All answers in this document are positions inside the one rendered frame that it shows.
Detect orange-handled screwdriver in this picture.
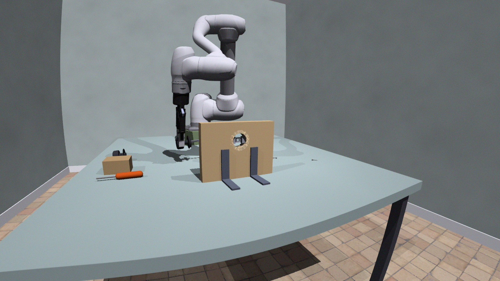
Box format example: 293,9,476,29
96,171,143,180

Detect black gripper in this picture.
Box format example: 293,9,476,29
173,93,189,147

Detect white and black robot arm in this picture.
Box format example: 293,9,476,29
171,14,246,131

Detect tan wooden door panel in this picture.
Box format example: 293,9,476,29
198,121,274,183

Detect black door knob with metal spindle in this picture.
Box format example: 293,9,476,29
176,136,199,149

